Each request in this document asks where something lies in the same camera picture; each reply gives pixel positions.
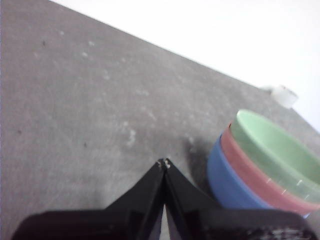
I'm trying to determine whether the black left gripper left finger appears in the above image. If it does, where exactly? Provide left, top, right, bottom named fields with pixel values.
left=11, top=158, right=166, bottom=240

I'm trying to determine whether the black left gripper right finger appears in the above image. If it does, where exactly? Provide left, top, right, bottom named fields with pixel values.
left=164, top=157, right=319, bottom=240

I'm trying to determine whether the red ribbed bowl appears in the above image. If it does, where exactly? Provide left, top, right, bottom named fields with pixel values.
left=219, top=122, right=317, bottom=217

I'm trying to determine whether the green ribbed bowl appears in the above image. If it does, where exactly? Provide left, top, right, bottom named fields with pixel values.
left=229, top=109, right=320, bottom=205

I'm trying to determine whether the blue ribbed bowl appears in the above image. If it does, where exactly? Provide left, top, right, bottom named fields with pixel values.
left=206, top=133, right=311, bottom=220

